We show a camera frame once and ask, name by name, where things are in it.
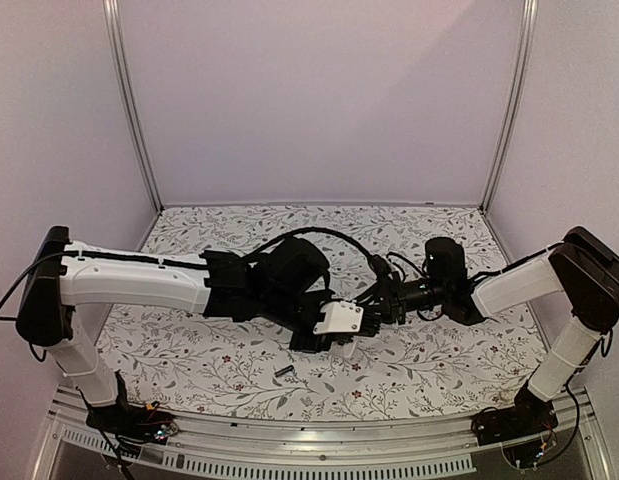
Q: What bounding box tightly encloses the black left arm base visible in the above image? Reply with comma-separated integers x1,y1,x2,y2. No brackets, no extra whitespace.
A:
85,372,179,445

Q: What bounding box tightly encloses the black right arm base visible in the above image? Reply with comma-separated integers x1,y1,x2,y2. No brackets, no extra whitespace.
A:
471,383,558,446

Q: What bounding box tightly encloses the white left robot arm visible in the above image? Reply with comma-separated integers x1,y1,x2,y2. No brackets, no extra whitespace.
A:
11,226,363,434

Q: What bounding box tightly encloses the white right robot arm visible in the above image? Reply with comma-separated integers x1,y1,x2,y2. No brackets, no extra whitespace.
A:
365,226,619,436

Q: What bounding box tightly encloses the floral patterned table mat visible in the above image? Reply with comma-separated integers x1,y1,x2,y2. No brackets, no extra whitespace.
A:
97,206,545,424

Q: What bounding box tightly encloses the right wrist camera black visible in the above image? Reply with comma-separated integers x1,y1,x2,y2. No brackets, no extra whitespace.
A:
368,255,392,281

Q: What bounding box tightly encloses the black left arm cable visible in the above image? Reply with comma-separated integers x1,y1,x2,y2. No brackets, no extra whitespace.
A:
248,227,385,281

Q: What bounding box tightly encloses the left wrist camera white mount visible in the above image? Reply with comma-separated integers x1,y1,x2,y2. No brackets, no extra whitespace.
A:
313,300,380,336

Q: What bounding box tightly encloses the aluminium table edge rail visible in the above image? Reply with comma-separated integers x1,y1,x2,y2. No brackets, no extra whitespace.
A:
32,387,616,479

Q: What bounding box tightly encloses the left aluminium frame post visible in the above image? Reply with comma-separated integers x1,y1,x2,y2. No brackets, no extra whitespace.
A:
102,0,164,213

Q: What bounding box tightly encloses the aluminium frame post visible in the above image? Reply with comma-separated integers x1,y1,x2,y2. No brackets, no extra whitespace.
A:
102,0,164,213
480,0,539,215

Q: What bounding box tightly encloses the right aluminium frame post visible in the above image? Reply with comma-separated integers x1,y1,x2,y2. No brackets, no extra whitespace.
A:
480,0,539,215

